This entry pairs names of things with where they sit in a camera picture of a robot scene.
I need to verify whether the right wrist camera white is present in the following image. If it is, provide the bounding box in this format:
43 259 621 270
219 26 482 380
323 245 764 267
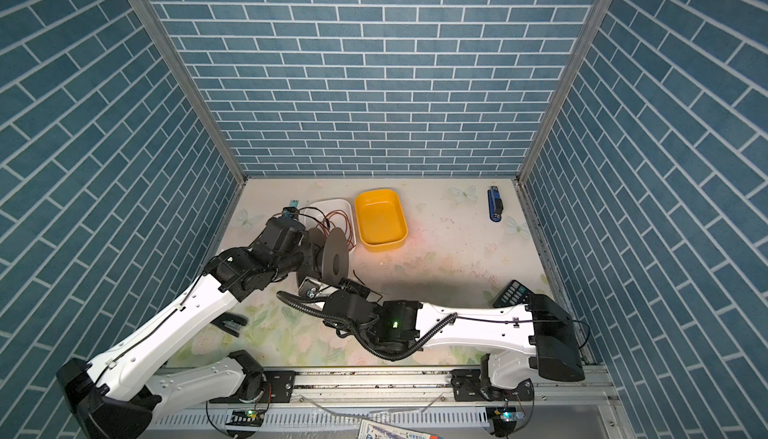
298 278 337 299

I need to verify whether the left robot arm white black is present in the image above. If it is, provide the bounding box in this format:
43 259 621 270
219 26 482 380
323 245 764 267
56 207 306 438

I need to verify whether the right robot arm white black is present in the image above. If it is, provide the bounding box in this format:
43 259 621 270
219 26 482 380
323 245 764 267
320 288 585 389

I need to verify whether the yellow plastic tray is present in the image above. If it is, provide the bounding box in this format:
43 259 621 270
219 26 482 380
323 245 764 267
354 188 408 252

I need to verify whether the blue stapler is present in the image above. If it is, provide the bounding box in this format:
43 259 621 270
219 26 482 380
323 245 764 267
487 186 504 222

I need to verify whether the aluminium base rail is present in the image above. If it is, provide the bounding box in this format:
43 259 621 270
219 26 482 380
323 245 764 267
144 366 634 438

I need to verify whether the red cable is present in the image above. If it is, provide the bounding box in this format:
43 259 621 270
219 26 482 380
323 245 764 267
299 206 356 249

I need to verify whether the green circuit board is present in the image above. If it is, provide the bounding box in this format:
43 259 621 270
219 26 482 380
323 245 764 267
225 409 266 428
485 406 527 438

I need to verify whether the left green circuit board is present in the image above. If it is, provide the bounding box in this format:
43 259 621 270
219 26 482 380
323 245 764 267
225 409 266 428

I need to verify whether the white plastic tray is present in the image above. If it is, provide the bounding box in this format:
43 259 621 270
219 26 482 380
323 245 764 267
300 198 357 252

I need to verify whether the right green circuit board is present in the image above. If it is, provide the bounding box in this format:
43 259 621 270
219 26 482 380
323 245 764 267
485 406 527 438

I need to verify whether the black stapler on table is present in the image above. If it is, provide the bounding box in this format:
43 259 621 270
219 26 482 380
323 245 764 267
211 312 248 338

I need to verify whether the printed paper sheet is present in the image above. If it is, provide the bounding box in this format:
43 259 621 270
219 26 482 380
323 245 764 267
357 420 440 439

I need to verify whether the grey cable spool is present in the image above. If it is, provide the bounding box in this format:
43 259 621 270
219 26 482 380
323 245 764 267
296 227 349 286

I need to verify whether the black remote control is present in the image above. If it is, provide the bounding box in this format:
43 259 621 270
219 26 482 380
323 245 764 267
492 280 532 308

